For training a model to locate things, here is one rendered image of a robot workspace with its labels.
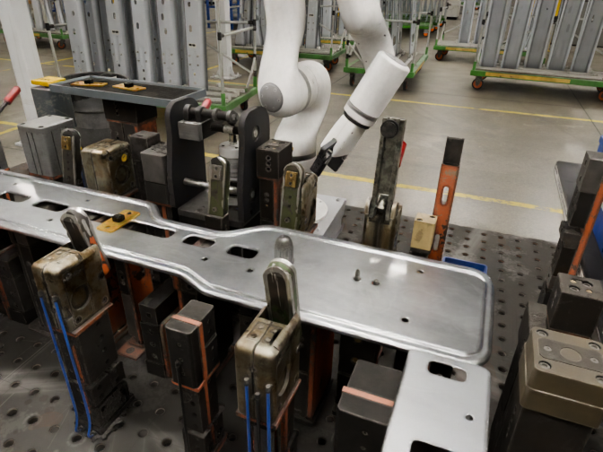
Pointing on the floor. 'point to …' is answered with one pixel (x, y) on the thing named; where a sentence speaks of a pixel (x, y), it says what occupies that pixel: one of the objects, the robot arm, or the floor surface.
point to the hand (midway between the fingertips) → (325, 168)
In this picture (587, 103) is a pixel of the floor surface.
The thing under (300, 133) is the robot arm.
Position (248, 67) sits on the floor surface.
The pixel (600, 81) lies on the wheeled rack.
